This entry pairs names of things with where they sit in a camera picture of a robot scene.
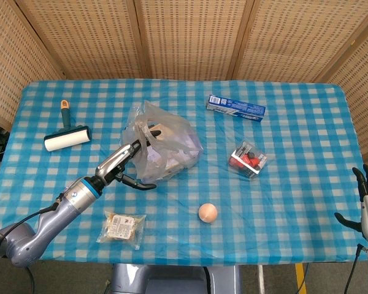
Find white lint roller green handle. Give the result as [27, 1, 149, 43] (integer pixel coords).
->
[43, 99, 92, 153]

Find peach foam ball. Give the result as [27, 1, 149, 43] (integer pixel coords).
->
[197, 202, 218, 224]

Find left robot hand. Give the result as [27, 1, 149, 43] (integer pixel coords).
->
[94, 130, 162, 190]

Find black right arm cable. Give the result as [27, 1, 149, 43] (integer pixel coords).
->
[342, 243, 368, 294]

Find clear box red black parts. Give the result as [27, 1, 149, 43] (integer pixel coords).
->
[228, 140, 268, 179]

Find purple cardboard gift box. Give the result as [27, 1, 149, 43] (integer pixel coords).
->
[140, 122, 203, 181]

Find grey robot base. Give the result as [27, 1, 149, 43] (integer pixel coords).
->
[110, 263, 243, 294]

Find blue toothpaste box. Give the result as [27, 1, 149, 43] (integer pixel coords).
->
[205, 94, 267, 124]

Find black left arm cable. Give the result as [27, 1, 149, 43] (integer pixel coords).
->
[0, 202, 58, 239]

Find woven bamboo folding screen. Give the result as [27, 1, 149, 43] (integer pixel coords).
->
[0, 0, 368, 166]

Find white table leg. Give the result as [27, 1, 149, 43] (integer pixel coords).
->
[256, 264, 266, 294]

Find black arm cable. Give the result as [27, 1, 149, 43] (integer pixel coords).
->
[342, 243, 368, 294]
[0, 202, 58, 239]

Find packaged sandwich cake snack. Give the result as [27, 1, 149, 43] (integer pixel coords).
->
[96, 210, 147, 251]

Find blue white checkered tablecloth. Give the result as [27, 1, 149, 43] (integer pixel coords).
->
[0, 78, 368, 266]

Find clear plastic bag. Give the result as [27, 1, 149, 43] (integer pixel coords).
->
[120, 99, 204, 185]

